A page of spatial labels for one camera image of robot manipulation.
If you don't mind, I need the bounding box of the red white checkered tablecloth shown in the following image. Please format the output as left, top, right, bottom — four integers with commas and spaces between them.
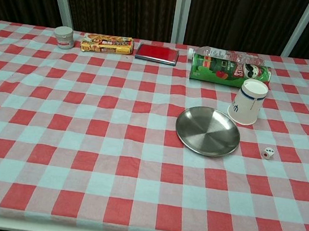
0, 18, 309, 231

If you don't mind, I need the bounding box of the white paper cup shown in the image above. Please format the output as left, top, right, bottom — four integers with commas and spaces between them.
225, 76, 270, 128

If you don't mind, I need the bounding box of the round metal plate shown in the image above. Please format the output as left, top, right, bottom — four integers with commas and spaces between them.
171, 103, 245, 160

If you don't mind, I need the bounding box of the clear plastic water bottle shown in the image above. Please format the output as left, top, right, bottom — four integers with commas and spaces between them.
186, 43, 267, 69

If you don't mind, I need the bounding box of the red flat metal case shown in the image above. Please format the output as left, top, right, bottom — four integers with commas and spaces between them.
134, 42, 180, 67

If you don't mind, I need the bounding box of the green Pringles can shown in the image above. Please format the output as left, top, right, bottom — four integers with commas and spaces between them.
188, 53, 273, 93

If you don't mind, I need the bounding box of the yellow snack box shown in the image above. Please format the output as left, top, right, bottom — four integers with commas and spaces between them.
79, 30, 135, 58

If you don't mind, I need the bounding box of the white die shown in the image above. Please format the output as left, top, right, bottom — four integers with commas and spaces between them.
260, 146, 276, 160

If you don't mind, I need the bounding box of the small white plastic jar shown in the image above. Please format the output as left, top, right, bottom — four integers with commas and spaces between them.
52, 25, 76, 51

